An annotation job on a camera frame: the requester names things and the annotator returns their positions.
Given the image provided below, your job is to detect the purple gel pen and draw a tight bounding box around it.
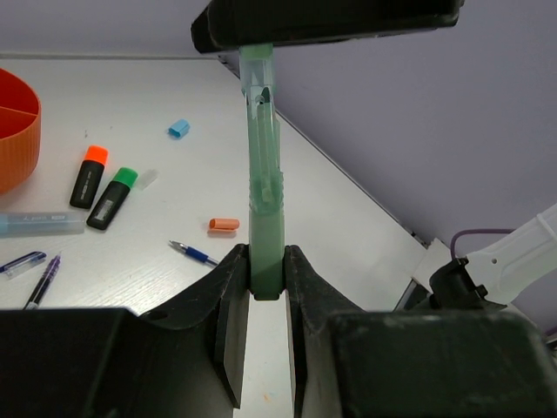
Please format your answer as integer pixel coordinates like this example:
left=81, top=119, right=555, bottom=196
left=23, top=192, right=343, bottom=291
left=23, top=253, right=61, bottom=310

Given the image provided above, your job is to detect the blue pen cap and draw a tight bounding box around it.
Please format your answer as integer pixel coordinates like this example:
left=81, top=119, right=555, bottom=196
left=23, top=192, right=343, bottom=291
left=1, top=252, right=46, bottom=280

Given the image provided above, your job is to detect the orange round divided organizer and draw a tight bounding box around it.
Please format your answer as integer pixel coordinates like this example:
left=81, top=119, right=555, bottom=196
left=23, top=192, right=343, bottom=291
left=1, top=69, right=42, bottom=194

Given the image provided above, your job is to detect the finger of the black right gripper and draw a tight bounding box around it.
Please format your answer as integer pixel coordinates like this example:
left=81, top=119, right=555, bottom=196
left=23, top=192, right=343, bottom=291
left=191, top=0, right=460, bottom=54

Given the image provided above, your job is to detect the black highlighter green cap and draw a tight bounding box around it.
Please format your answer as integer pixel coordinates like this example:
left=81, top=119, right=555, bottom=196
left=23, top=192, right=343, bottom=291
left=86, top=167, right=138, bottom=231

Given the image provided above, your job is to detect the clear plastic pen cap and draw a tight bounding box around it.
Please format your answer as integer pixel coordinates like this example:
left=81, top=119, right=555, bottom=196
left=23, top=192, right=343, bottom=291
left=134, top=169, right=158, bottom=191

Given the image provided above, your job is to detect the black highlighter orange cap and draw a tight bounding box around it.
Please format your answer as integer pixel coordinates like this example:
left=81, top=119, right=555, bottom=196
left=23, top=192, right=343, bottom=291
left=70, top=145, right=109, bottom=209

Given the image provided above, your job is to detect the light blue highlighter cap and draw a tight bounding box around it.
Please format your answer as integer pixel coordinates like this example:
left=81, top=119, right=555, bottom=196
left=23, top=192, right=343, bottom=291
left=167, top=119, right=191, bottom=138

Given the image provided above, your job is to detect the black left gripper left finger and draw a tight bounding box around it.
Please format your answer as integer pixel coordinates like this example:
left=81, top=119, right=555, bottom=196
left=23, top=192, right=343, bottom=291
left=1, top=245, right=249, bottom=417

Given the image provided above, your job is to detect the blue ballpoint pen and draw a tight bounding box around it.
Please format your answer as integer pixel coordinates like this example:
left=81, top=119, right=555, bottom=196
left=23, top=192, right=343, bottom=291
left=169, top=240, right=219, bottom=267

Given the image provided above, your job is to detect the green translucent highlighter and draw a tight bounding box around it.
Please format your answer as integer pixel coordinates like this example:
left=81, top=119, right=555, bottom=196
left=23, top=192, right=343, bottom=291
left=239, top=44, right=285, bottom=301

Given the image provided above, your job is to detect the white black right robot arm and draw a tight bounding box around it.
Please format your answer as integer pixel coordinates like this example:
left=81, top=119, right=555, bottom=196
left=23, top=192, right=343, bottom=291
left=191, top=1, right=556, bottom=307

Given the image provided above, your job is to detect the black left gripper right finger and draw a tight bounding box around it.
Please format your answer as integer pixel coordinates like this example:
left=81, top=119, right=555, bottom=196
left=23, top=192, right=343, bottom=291
left=285, top=246, right=556, bottom=417

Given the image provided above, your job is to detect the blue translucent highlighter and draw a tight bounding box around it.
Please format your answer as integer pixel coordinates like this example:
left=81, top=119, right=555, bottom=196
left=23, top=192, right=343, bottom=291
left=1, top=212, right=85, bottom=238

